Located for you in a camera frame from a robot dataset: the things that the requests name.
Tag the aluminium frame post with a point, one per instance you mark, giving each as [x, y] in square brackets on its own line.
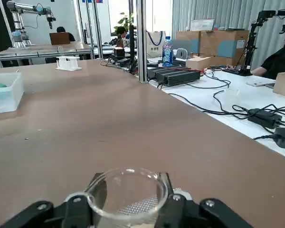
[142, 35]
[98, 28]

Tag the white plastic box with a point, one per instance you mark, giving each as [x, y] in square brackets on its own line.
[4, 99]

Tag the white tablet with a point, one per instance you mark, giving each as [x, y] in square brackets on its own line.
[260, 83]

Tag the blue plastic bottle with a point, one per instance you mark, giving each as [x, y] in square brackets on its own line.
[167, 52]

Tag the white test tube rack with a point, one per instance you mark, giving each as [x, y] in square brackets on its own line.
[69, 64]

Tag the grey work table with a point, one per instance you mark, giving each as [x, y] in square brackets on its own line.
[45, 50]

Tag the green potted plant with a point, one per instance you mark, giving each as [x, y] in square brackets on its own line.
[127, 20]

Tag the clear glass test tube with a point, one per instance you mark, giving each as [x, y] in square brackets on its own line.
[60, 51]

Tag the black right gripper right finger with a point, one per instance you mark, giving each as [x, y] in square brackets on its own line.
[178, 213]

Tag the white tote bag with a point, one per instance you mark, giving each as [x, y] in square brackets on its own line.
[155, 44]

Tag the large cardboard box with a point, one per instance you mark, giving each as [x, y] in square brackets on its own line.
[187, 40]
[218, 45]

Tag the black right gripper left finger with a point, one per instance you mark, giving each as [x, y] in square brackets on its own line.
[76, 213]

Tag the clear glass beaker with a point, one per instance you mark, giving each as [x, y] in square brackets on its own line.
[128, 209]

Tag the brown cardboard box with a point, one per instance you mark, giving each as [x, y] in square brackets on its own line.
[59, 38]

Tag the person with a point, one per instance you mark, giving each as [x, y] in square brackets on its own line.
[61, 31]
[275, 64]
[121, 32]

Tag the black power supply unit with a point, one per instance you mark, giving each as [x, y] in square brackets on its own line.
[166, 70]
[180, 77]

